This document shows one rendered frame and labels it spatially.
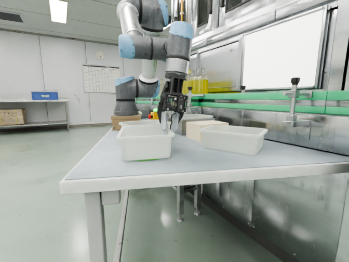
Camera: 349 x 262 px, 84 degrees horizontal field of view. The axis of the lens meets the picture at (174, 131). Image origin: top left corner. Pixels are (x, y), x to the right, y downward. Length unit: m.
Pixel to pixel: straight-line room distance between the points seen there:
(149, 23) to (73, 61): 6.11
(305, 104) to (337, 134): 0.16
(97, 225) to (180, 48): 0.56
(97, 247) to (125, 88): 0.83
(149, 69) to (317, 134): 0.86
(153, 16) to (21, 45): 6.31
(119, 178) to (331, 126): 0.71
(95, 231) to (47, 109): 6.50
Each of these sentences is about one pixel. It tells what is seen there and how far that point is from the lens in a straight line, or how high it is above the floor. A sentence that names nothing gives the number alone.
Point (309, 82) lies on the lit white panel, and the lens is 1.09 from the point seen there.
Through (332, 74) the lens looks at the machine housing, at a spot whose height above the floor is 1.04.
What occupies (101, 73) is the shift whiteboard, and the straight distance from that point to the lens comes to 7.14.
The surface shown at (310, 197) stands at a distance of 1.19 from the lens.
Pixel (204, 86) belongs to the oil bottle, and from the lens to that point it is 1.37.
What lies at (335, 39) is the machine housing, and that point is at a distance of 1.11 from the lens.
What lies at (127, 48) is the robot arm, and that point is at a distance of 0.70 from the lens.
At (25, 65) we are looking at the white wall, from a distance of 7.10.
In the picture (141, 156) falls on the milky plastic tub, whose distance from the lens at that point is 0.59.
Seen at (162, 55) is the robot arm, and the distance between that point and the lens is 0.72.
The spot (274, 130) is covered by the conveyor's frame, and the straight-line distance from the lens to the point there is 0.95.
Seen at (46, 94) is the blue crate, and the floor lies 1.03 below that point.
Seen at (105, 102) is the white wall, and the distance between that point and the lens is 7.12.
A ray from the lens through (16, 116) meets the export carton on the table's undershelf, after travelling 6.46.
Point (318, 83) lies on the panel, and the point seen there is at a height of 1.00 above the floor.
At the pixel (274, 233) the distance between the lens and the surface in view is 1.40.
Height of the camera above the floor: 0.94
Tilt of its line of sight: 10 degrees down
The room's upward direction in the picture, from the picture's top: straight up
